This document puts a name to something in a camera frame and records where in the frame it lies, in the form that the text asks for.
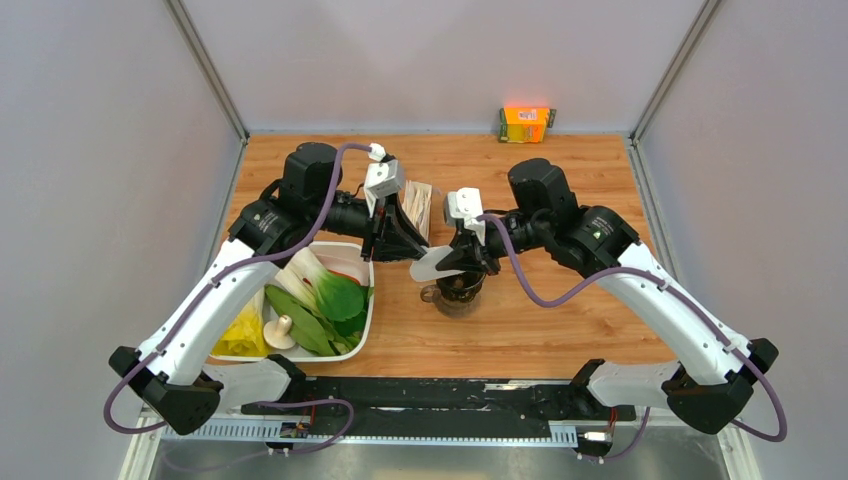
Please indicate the dark green leaf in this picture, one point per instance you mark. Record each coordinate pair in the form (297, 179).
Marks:
(306, 329)

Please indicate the white rectangular tray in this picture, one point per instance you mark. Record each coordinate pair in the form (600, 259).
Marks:
(347, 338)

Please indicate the yellow napa cabbage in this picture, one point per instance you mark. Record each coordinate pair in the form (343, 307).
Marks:
(244, 337)

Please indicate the pack of paper filters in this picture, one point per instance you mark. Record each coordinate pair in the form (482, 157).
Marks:
(416, 203)

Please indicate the dark brown coffee dripper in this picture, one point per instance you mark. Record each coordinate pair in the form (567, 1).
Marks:
(460, 285)

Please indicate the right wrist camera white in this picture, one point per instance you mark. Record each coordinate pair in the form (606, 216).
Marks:
(462, 209)

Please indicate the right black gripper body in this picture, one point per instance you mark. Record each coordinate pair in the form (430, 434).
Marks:
(485, 257)

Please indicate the orange green carton box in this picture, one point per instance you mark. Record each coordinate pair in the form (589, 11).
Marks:
(520, 125)

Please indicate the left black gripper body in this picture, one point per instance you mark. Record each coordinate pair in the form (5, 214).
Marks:
(383, 220)

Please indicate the red chili pepper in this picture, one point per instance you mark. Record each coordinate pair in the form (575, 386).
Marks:
(350, 276)

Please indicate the clear glass coffee server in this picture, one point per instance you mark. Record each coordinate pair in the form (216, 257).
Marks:
(452, 302)

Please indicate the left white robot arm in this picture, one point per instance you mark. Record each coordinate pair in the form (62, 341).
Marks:
(169, 371)

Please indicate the green bok choy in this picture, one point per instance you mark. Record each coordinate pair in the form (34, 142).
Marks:
(337, 298)

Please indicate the white paper coffee filter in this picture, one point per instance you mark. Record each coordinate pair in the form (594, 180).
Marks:
(426, 269)

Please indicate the white mushroom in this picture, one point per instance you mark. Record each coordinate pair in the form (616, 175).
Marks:
(277, 333)

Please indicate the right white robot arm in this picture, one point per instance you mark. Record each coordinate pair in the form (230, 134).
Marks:
(715, 369)

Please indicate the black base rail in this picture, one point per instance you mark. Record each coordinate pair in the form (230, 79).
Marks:
(443, 409)

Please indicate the white bok choy stalk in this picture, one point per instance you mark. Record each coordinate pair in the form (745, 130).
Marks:
(293, 283)

